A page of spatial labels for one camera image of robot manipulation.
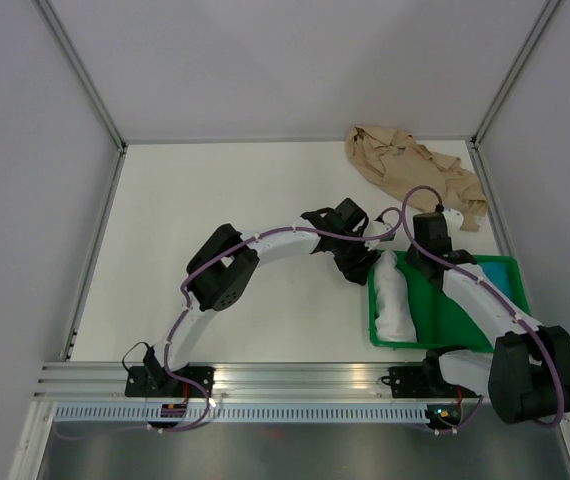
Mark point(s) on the white t shirt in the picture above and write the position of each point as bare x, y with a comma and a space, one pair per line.
393, 318

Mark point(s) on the left aluminium frame post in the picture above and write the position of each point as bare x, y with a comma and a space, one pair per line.
55, 26

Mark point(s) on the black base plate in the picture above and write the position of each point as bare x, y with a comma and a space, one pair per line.
414, 381
140, 383

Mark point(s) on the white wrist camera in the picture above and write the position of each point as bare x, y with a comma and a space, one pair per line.
380, 231
455, 219

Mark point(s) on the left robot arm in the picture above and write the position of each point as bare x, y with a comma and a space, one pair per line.
220, 271

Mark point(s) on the aluminium frame post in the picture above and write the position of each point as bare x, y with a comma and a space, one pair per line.
534, 36
55, 26

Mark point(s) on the teal rolled t shirt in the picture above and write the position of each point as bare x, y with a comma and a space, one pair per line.
497, 274

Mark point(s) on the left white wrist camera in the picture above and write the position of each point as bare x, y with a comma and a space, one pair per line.
380, 231

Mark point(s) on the white slotted cable duct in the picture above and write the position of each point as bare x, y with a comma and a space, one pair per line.
248, 413

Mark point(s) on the right aluminium frame post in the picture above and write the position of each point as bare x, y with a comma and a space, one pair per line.
534, 36

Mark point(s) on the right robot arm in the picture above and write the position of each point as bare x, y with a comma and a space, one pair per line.
527, 377

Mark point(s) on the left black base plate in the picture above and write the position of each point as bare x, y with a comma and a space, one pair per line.
140, 383

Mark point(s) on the green plastic tray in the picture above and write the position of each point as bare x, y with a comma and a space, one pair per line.
438, 320

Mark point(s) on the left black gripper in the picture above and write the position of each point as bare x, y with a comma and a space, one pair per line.
355, 272

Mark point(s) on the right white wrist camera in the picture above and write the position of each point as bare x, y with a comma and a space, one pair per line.
455, 219

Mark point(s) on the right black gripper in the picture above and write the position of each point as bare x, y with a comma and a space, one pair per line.
410, 254

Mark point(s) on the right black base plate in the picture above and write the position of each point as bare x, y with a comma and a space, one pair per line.
414, 381

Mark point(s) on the aluminium front rail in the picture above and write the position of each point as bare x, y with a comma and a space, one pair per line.
235, 382

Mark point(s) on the beige t shirt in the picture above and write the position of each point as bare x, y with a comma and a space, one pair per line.
392, 160

